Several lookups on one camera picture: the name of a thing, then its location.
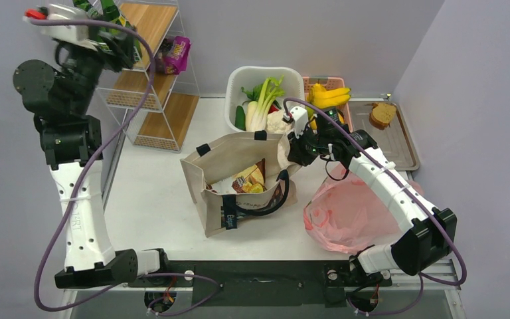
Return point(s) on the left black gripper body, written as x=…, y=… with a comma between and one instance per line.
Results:
x=115, y=60

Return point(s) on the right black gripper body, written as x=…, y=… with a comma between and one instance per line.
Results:
x=309, y=146

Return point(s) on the green glass bottle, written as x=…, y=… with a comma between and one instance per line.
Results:
x=86, y=6
x=112, y=14

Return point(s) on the beige canvas tote bag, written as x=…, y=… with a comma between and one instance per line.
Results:
x=228, y=155

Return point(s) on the pink plastic grocery bag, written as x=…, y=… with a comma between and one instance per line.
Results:
x=346, y=217

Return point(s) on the yellow snack packet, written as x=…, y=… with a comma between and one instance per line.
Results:
x=249, y=180

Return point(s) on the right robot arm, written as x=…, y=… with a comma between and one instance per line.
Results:
x=427, y=232

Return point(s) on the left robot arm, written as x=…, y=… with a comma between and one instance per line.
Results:
x=59, y=97

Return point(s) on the red chili pepper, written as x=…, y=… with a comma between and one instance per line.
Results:
x=273, y=108

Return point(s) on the purple snack packet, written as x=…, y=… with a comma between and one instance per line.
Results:
x=172, y=55

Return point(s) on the dark green cucumber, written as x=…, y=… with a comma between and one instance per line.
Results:
x=240, y=118

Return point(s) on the pink plastic basket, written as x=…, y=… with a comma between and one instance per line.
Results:
x=329, y=83

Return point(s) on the slice of bread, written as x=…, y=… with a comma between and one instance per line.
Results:
x=382, y=114

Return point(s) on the white plastic tub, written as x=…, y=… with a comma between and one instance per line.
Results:
x=250, y=76

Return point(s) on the metal tray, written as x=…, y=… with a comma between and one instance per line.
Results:
x=394, y=140

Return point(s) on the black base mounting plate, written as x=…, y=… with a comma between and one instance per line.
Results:
x=280, y=283

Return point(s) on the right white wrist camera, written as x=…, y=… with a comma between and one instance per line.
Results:
x=297, y=117

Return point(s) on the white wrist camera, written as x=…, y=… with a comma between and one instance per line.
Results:
x=297, y=117
x=64, y=24

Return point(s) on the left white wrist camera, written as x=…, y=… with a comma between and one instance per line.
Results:
x=64, y=24

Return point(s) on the white wire wooden shelf rack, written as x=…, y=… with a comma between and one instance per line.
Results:
x=170, y=99

